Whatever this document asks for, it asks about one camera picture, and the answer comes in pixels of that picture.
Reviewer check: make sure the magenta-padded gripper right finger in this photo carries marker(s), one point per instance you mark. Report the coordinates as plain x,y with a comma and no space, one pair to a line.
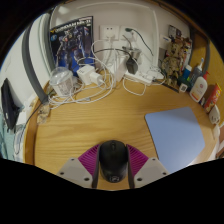
151,170

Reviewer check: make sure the grey bottle with white tip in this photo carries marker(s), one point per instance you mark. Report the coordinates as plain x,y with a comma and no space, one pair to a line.
197,71

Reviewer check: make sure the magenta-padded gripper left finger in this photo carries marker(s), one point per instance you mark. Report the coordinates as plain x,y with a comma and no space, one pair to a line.
75,170

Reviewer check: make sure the white power strip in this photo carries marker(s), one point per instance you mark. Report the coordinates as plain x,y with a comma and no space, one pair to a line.
138,77

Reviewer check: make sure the clear plastic cup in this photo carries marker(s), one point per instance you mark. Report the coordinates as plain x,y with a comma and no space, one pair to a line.
61,81

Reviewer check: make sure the white router box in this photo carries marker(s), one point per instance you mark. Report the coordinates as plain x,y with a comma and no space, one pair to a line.
165,42

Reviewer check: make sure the light blue mouse pad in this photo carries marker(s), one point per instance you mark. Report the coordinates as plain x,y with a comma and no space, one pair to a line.
176,136

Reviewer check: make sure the colourful figure box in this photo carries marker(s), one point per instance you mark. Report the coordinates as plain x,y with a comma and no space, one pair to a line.
174,31

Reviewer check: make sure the white desk lamp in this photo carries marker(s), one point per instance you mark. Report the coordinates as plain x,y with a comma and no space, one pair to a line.
155,30

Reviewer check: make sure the robot model kit box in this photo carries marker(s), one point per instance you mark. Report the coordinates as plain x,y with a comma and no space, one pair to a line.
71,45

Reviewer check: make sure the white wall socket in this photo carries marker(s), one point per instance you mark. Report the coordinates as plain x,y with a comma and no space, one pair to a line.
108,33
128,35

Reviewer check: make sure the black computer mouse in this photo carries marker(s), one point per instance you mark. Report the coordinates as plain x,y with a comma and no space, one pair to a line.
113,160

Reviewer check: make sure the metal cup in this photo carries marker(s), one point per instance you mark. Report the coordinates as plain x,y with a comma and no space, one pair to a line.
133,52

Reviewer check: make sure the black bag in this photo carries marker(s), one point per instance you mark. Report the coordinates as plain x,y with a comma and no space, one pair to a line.
9,103

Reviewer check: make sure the grey metal frame post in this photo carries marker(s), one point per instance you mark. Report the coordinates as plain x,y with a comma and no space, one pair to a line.
30,66

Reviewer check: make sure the black power adapter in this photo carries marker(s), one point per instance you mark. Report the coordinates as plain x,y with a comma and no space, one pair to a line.
132,66

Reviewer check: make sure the small white desk clock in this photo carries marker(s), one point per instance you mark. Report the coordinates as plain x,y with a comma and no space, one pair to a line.
183,88

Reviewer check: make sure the white mug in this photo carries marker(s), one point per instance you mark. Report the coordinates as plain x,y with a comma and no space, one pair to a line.
214,115

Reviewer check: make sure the dark metal frame post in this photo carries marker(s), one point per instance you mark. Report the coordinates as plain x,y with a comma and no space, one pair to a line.
207,50

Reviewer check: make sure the brown tree figure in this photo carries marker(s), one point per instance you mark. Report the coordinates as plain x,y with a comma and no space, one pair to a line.
175,63

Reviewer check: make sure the white lotion pump bottle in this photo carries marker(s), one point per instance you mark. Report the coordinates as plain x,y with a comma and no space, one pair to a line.
198,89

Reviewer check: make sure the red snack can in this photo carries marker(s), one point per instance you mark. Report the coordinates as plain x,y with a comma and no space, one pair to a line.
212,98

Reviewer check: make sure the checked bed blanket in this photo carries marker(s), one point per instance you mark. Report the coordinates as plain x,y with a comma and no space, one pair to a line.
8,143

